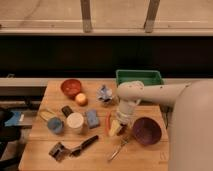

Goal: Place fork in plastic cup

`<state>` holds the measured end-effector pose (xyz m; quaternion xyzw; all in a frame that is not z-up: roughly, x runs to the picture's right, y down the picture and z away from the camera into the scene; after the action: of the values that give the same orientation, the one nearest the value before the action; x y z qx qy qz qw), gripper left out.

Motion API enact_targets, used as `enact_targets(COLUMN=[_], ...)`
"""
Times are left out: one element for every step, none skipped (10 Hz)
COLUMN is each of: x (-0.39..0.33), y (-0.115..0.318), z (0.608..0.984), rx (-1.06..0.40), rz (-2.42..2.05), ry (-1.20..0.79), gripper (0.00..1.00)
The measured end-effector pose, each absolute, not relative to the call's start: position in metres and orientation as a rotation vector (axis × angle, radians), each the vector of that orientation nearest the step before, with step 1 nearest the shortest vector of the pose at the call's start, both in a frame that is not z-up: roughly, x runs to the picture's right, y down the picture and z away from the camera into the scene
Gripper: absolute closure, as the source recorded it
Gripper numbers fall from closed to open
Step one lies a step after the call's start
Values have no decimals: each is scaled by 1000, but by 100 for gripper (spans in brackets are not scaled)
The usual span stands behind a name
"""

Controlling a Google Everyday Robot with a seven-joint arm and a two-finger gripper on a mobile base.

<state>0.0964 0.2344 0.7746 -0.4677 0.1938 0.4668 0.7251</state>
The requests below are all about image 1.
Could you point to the blue object on floor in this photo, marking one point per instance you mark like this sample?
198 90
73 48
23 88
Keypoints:
17 117

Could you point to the black chair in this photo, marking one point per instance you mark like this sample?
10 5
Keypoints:
7 134

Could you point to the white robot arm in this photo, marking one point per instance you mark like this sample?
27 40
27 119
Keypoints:
191 140

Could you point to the small black box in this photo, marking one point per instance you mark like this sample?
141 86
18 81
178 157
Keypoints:
66 110

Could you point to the silver metal fork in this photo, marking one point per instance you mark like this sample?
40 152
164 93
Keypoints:
124 141

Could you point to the blue plastic cup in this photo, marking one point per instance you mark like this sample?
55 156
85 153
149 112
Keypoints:
55 125

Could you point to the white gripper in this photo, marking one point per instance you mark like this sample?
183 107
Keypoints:
123 118

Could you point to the black handled utensil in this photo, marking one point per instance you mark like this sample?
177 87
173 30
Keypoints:
77 150

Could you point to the clear yellowish glass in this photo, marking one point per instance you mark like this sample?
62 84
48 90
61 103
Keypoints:
46 114

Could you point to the orange carrot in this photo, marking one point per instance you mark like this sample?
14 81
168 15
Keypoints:
107 123

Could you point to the metal clip tool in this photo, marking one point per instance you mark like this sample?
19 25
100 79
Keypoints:
59 152

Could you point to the blue sponge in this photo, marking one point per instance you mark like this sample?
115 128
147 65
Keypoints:
92 118

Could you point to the apple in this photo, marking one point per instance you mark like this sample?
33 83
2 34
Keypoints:
81 99

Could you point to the green plastic bin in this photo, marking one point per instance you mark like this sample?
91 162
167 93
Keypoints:
147 77

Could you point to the white lidded container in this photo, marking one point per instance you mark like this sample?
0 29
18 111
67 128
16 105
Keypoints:
76 122

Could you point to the purple bowl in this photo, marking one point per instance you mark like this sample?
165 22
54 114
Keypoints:
146 131

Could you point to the red bowl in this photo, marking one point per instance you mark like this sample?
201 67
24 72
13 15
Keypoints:
71 87

